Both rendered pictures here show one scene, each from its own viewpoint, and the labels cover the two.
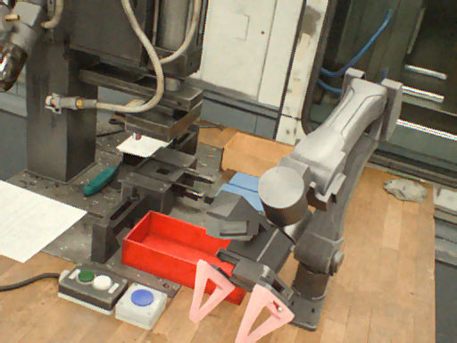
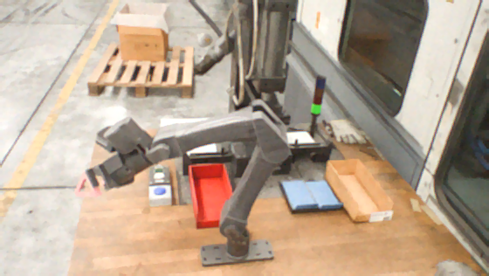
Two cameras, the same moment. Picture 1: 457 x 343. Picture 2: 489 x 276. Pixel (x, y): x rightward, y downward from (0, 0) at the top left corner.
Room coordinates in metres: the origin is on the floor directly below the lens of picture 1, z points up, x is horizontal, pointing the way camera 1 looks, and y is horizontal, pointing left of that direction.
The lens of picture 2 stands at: (0.47, -0.92, 1.75)
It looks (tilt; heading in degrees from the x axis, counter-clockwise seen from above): 30 degrees down; 63
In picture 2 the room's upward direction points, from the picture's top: 4 degrees clockwise
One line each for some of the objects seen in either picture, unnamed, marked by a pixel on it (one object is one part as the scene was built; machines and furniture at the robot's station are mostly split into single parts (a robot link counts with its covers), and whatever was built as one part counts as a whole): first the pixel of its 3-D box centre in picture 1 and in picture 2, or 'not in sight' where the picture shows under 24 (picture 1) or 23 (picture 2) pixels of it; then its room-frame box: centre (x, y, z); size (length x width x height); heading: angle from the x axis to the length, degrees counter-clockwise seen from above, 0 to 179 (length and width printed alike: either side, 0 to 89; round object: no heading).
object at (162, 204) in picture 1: (160, 185); (260, 160); (1.11, 0.16, 0.94); 0.20 x 0.10 x 0.07; 166
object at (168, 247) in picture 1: (192, 255); (211, 193); (0.87, 0.05, 0.93); 0.25 x 0.12 x 0.06; 76
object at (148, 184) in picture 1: (162, 169); (261, 149); (1.11, 0.16, 0.98); 0.20 x 0.10 x 0.01; 166
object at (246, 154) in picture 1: (270, 163); (357, 189); (1.34, -0.10, 0.93); 0.25 x 0.13 x 0.08; 76
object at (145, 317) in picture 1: (140, 311); (160, 198); (0.72, 0.11, 0.90); 0.07 x 0.07 x 0.06; 76
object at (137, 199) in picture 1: (123, 217); (210, 160); (0.93, 0.20, 0.95); 0.15 x 0.03 x 0.10; 166
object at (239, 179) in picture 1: (261, 181); (324, 192); (1.22, -0.08, 0.93); 0.15 x 0.07 x 0.03; 76
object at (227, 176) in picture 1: (245, 193); (308, 194); (1.19, -0.05, 0.91); 0.17 x 0.16 x 0.02; 166
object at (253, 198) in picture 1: (249, 194); (299, 192); (1.14, -0.05, 0.93); 0.15 x 0.07 x 0.03; 77
